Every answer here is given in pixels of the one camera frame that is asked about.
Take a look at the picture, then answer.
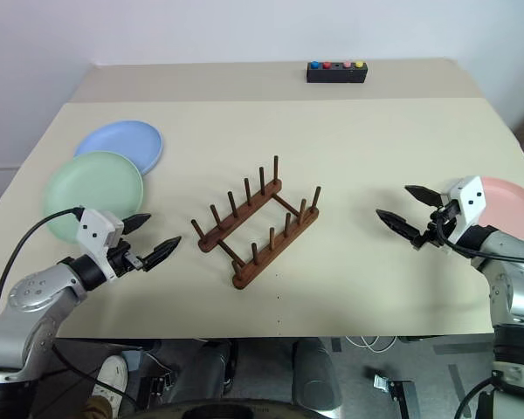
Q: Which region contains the brown trouser leg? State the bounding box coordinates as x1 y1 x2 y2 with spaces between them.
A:
84 394 115 419

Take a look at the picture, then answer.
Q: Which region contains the dark grey rounded shape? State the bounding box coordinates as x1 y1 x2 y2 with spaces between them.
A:
170 340 239 396
291 339 344 412

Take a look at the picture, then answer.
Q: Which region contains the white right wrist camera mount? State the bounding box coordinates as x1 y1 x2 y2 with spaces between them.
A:
444 175 487 246

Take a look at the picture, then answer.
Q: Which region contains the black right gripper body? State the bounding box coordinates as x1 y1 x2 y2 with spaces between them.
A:
411 199 462 251

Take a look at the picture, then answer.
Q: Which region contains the white floor cable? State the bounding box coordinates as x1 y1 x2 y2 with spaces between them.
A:
343 335 397 354

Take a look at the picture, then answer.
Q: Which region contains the black box with coloured buttons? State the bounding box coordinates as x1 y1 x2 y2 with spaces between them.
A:
306 59 368 85

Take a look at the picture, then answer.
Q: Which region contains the black floor bracket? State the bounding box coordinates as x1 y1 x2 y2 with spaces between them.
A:
137 369 176 399

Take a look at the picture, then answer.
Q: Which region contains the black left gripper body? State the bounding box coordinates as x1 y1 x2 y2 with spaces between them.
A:
107 238 153 278

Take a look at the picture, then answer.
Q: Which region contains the white sneaker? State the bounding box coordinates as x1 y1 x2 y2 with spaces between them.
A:
90 354 130 409

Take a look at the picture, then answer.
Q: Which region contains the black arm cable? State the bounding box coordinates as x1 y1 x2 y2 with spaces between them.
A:
0 207 85 324
434 213 524 265

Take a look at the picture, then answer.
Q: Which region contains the pink plate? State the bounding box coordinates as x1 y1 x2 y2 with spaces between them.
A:
479 176 524 244

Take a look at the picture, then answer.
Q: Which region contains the dark round disc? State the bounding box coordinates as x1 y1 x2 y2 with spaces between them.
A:
155 397 331 419

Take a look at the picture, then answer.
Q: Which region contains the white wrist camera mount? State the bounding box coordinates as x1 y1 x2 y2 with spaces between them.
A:
76 208 126 281
444 175 487 246

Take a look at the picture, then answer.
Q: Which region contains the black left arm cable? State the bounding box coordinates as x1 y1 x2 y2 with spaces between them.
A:
0 207 85 324

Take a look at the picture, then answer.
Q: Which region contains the green plate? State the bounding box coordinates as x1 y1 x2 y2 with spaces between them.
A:
42 150 145 246

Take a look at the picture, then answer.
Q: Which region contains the blue plate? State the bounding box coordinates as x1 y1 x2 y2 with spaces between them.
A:
72 120 164 176

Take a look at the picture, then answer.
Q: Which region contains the wooden dish rack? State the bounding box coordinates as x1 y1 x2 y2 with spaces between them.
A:
190 155 323 290

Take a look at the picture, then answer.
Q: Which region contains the metal floor bracket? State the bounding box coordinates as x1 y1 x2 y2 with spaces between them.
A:
372 373 415 419

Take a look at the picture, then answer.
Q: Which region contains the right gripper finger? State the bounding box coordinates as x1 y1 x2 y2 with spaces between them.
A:
403 184 444 208
376 209 425 246

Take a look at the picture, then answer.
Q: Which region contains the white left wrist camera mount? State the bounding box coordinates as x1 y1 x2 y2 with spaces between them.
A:
76 208 126 281

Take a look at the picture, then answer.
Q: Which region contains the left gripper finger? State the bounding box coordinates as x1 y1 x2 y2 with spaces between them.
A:
121 212 153 237
141 236 183 272

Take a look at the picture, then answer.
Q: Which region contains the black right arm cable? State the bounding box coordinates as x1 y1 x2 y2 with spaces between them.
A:
434 213 524 265

